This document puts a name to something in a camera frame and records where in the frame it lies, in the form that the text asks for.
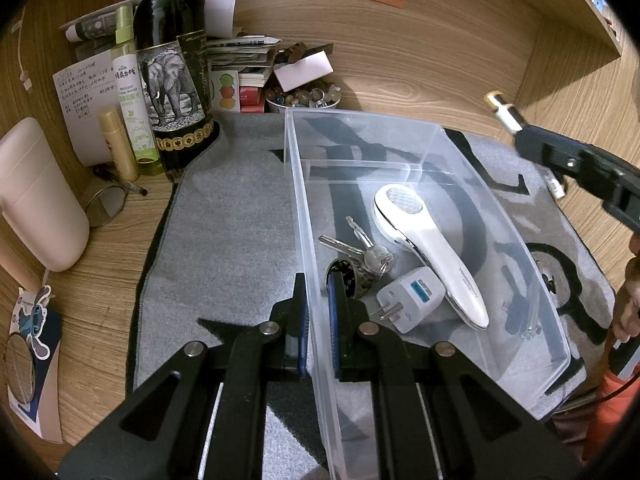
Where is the silver key bunch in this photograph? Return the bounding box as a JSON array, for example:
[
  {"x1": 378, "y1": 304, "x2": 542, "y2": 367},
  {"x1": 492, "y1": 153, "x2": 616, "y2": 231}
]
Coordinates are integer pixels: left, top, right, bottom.
[{"x1": 319, "y1": 215, "x2": 396, "y2": 281}]

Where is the small black clip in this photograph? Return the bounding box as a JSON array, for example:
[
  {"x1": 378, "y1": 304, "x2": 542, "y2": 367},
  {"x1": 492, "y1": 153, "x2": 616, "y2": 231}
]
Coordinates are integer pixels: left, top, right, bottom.
[{"x1": 536, "y1": 259, "x2": 558, "y2": 294}]

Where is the green spray bottle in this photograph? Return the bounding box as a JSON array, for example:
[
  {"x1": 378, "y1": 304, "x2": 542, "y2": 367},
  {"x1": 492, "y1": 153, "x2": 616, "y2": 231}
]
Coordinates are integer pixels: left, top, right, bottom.
[{"x1": 111, "y1": 4, "x2": 166, "y2": 177}]

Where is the red box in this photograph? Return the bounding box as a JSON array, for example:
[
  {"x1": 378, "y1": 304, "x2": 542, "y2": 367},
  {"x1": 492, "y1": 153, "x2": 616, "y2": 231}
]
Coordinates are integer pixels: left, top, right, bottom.
[{"x1": 238, "y1": 85, "x2": 266, "y2": 114}]

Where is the stack of books and papers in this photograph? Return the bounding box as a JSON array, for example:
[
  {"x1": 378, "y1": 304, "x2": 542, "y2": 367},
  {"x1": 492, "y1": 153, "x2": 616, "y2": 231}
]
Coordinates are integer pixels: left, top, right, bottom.
[{"x1": 202, "y1": 0, "x2": 282, "y2": 113}]

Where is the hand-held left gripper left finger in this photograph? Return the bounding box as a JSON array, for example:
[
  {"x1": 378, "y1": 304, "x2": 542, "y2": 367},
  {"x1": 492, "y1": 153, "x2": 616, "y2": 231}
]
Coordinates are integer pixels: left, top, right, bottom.
[{"x1": 57, "y1": 272, "x2": 313, "y2": 480}]

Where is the bowl of small stones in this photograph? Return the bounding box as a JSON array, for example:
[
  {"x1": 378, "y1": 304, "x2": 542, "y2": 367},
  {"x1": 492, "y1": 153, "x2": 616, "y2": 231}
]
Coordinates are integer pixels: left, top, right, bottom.
[{"x1": 264, "y1": 84, "x2": 344, "y2": 115}]

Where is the silver metal tool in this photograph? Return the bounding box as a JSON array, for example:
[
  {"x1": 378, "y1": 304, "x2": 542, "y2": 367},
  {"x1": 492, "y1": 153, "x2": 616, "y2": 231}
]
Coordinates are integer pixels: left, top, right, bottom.
[{"x1": 501, "y1": 299, "x2": 544, "y2": 342}]

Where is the clear plastic container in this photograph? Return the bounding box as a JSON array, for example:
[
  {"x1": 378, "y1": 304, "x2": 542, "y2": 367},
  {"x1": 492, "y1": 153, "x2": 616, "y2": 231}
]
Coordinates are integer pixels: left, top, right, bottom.
[{"x1": 284, "y1": 108, "x2": 572, "y2": 480}]

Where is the blue cartoon card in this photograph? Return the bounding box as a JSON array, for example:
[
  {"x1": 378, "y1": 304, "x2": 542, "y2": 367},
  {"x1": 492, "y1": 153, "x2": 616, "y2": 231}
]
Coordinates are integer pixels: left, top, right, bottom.
[{"x1": 4, "y1": 284, "x2": 65, "y2": 444}]

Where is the black pen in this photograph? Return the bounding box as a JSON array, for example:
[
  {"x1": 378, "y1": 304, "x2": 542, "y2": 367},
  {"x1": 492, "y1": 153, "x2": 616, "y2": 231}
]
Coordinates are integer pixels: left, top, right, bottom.
[{"x1": 92, "y1": 165, "x2": 149, "y2": 197}]

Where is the person's right forearm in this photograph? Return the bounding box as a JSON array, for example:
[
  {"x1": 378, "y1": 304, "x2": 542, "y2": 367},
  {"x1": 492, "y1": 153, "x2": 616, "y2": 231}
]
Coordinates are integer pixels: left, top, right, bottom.
[{"x1": 581, "y1": 369, "x2": 640, "y2": 467}]

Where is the white plug adapter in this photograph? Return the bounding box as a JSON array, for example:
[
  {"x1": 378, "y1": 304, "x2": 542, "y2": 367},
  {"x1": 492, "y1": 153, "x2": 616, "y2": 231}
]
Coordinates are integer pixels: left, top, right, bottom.
[{"x1": 370, "y1": 266, "x2": 447, "y2": 335}]

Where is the white handheld massager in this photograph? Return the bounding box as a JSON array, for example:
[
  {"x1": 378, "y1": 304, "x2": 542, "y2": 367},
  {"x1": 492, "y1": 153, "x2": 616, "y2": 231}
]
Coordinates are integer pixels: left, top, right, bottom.
[{"x1": 371, "y1": 184, "x2": 491, "y2": 331}]

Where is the white folded card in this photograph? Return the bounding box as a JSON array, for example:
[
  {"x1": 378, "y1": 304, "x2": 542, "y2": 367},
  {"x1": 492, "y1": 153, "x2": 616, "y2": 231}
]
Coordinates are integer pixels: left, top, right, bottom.
[{"x1": 273, "y1": 52, "x2": 335, "y2": 92}]

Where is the white charging cable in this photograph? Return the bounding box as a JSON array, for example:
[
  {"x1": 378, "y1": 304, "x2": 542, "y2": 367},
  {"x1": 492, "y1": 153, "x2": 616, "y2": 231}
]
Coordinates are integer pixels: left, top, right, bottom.
[{"x1": 14, "y1": 7, "x2": 35, "y2": 90}]

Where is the rolled printed paper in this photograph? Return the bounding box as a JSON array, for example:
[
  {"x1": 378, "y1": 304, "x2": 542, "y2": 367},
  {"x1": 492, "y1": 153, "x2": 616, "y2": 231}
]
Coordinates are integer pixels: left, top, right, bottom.
[{"x1": 64, "y1": 9, "x2": 137, "y2": 44}]

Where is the round mesh disc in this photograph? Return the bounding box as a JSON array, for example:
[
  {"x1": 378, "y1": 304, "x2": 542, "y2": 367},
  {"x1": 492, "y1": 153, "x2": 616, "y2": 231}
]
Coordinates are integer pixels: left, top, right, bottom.
[{"x1": 4, "y1": 334, "x2": 39, "y2": 404}]

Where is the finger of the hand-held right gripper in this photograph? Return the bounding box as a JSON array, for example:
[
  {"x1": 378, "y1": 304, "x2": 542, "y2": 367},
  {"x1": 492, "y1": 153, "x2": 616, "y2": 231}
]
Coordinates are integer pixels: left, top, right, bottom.
[{"x1": 515, "y1": 126, "x2": 640, "y2": 234}]

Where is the small round mirror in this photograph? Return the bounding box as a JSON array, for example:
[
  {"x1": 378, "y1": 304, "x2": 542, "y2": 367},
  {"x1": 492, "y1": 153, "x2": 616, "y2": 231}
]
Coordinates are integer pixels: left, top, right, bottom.
[{"x1": 82, "y1": 184, "x2": 127, "y2": 229}]

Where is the dark wine bottle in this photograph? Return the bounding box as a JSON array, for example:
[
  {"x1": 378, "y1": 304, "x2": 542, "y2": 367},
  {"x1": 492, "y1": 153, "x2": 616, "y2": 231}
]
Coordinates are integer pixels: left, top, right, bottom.
[{"x1": 132, "y1": 0, "x2": 221, "y2": 184}]

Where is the wooden desk shelf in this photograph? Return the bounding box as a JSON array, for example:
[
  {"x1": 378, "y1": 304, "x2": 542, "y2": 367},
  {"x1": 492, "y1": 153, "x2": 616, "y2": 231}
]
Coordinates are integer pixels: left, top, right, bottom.
[{"x1": 550, "y1": 0, "x2": 627, "y2": 59}]

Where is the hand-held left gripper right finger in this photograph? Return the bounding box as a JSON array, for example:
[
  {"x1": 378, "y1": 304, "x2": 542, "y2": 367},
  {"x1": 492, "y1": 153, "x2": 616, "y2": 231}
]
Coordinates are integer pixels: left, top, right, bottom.
[{"x1": 327, "y1": 270, "x2": 586, "y2": 480}]

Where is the grey mat with black letters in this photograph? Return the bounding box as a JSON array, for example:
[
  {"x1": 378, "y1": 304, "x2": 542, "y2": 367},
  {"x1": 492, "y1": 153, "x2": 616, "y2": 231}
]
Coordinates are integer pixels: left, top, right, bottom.
[{"x1": 132, "y1": 110, "x2": 617, "y2": 480}]

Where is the person's right hand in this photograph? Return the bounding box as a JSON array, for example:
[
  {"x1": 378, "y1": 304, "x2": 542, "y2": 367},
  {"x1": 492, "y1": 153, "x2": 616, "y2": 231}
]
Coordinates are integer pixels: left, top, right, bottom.
[{"x1": 611, "y1": 232, "x2": 640, "y2": 342}]

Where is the white handwritten note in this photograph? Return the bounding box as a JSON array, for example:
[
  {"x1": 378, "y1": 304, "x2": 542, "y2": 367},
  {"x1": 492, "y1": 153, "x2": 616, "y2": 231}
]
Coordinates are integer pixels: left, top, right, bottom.
[{"x1": 52, "y1": 57, "x2": 124, "y2": 168}]

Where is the cream yellow tube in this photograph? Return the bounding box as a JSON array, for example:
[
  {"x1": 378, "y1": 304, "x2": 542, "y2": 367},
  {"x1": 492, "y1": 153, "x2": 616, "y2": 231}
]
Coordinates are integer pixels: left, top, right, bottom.
[{"x1": 97, "y1": 110, "x2": 140, "y2": 184}]

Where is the beige rounded container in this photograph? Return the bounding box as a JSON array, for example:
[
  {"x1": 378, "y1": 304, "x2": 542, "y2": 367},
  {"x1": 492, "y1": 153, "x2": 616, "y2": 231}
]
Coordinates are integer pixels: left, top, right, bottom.
[{"x1": 0, "y1": 117, "x2": 91, "y2": 274}]

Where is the round black disc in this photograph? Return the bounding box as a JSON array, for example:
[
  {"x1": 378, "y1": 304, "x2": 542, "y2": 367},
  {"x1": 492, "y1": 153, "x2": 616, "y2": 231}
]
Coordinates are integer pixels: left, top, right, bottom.
[{"x1": 326, "y1": 257, "x2": 374, "y2": 304}]

